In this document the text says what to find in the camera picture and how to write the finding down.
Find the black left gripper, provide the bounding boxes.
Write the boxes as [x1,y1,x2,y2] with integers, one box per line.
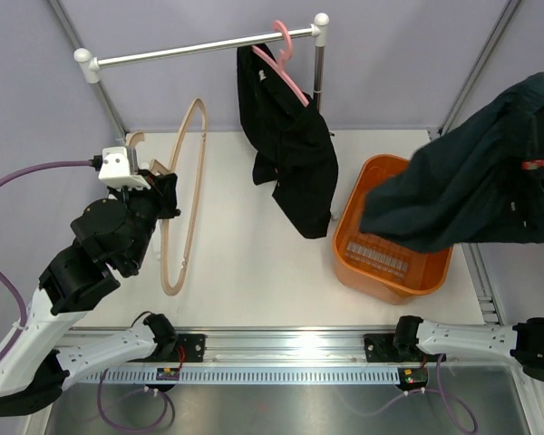
[110,169,181,272]

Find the beige wooden hanger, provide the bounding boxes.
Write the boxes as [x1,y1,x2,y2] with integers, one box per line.
[125,97,209,297]

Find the black shorts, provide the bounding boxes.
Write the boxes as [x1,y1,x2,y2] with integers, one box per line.
[236,46,339,239]

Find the pink plastic hanger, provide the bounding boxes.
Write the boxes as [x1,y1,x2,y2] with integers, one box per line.
[251,20,309,107]

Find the dark teal shorts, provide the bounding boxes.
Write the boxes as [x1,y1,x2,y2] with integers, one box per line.
[359,72,544,253]

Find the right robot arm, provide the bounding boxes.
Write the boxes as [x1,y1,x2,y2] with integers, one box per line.
[392,108,544,382]

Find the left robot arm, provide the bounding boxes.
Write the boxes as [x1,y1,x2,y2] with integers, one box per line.
[0,171,180,417]

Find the white clothes rack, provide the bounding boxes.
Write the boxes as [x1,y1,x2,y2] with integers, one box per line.
[73,13,329,145]

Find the orange plastic basket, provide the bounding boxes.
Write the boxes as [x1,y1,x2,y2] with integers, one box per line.
[332,154,452,305]

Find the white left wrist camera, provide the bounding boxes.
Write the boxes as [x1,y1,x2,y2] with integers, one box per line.
[98,146,151,190]

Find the white slotted cable duct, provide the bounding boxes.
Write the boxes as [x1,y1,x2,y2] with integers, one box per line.
[104,366,402,385]

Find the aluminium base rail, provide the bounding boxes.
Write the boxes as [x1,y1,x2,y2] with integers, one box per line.
[177,323,517,364]

